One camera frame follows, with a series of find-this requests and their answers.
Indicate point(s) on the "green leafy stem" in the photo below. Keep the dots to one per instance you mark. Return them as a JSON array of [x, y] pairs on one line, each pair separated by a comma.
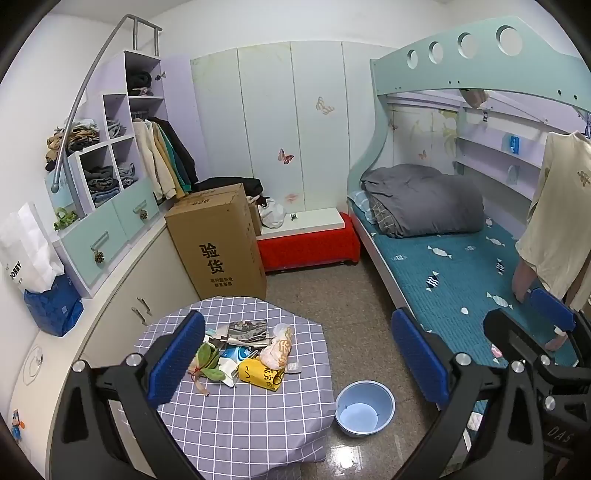
[[207, 357]]

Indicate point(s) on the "lilac wall shelf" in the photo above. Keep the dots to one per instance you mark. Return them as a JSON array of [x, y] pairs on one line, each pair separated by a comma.
[[494, 154]]

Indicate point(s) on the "pink and white plastic bag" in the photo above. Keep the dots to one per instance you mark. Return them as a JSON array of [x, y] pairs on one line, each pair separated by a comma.
[[278, 347]]

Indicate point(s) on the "blue plastic bag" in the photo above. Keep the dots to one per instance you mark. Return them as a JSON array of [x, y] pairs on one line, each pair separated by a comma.
[[53, 307]]

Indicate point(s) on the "lilac stair shelf unit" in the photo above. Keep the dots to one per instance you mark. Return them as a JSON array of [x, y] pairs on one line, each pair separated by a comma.
[[107, 143]]

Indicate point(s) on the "white torn paper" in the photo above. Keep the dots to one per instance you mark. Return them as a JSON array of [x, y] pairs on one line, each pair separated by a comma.
[[226, 373]]

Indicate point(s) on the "black hanging coat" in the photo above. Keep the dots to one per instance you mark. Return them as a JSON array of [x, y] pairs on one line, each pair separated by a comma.
[[184, 150]]

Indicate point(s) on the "mint green bunk bed frame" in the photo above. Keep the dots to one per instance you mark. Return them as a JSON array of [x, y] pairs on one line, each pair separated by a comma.
[[392, 74]]

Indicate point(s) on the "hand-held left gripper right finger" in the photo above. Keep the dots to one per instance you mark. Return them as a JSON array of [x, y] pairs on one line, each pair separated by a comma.
[[420, 364]]

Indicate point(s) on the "grey folded clothes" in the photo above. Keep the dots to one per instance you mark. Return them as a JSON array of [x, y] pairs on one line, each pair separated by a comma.
[[115, 127]]

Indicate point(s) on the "black folded clothes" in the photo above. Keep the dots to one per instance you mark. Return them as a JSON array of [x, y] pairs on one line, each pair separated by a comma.
[[138, 81]]

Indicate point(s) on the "red covered bench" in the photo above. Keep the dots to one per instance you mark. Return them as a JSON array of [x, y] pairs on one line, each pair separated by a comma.
[[304, 251]]

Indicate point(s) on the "pile of mixed clothes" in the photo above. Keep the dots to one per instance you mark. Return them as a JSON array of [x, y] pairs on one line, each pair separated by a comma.
[[76, 138]]

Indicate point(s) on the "black jacket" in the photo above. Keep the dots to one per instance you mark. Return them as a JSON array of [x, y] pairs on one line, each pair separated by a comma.
[[235, 184]]

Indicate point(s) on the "round table checked purple cloth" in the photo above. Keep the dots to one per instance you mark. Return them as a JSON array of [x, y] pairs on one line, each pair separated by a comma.
[[258, 415]]

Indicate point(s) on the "cartoon sticker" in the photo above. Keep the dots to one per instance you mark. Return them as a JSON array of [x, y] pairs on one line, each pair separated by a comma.
[[17, 423]]

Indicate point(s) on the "green plastic ornament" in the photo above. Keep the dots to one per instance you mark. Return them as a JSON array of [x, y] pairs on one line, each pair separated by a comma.
[[64, 218]]

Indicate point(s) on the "teal wrapper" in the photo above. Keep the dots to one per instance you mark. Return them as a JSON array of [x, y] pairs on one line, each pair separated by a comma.
[[210, 332]]

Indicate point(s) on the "brown round object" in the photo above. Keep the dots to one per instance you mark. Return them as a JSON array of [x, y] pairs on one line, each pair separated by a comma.
[[473, 97]]

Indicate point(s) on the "large cardboard box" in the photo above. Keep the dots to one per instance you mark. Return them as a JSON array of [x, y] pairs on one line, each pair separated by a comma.
[[217, 249]]

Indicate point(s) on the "blue plastic basin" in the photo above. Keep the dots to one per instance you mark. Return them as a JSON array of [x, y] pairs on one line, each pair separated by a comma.
[[364, 408]]

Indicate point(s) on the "white wardrobe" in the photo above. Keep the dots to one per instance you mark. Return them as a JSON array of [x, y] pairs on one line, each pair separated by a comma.
[[268, 115]]

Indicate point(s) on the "teal hanging garment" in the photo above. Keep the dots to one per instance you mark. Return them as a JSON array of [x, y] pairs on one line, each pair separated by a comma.
[[178, 161]]

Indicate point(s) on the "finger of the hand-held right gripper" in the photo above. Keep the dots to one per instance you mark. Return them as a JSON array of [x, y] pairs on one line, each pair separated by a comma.
[[551, 308], [496, 323]]

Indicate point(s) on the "cream hanging jacket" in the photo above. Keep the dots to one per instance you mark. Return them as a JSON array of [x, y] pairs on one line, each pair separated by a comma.
[[147, 152]]

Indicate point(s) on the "printed paper leaflet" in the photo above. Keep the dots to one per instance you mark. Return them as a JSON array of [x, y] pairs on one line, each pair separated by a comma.
[[247, 330]]

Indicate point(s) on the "small grey packet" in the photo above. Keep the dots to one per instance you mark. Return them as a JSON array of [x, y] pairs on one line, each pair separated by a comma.
[[293, 368]]

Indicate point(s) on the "white paper bag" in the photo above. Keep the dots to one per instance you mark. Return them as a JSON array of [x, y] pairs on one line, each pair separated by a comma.
[[27, 249]]

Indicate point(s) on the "grey metal handrail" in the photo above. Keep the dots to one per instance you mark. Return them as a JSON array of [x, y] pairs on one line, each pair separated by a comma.
[[85, 87]]

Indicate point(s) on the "light blue pillow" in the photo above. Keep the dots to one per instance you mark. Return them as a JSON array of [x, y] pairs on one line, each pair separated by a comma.
[[362, 204]]

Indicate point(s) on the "mint green drawer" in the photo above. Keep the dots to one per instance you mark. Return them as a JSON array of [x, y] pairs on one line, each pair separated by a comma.
[[85, 240], [131, 203]]

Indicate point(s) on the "beige butterfly sticker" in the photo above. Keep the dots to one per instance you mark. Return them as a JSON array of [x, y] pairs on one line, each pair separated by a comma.
[[324, 106]]

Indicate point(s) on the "grey quilt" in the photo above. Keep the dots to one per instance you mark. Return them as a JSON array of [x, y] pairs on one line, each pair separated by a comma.
[[425, 198]]

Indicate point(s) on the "yellow packet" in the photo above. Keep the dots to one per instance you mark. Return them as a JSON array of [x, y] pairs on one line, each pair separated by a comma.
[[256, 374]]

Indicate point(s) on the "pale figurine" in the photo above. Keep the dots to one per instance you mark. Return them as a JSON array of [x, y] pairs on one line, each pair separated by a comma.
[[512, 175]]

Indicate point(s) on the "pinecone ornament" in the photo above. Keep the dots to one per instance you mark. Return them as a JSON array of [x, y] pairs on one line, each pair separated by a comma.
[[144, 215], [98, 256]]

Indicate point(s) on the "pale pink butterfly sticker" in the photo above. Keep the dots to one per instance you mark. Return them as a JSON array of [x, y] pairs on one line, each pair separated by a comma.
[[291, 197]]

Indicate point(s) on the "small blue box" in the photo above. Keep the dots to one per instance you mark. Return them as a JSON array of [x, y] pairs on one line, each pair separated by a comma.
[[512, 143]]

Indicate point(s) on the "white board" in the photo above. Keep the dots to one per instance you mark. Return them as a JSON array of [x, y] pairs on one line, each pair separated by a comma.
[[304, 222]]

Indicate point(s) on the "dark folded clothes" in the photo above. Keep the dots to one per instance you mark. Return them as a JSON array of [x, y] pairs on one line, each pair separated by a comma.
[[101, 177]]

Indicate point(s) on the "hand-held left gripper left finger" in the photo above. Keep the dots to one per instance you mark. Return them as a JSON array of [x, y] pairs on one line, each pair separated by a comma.
[[178, 355]]

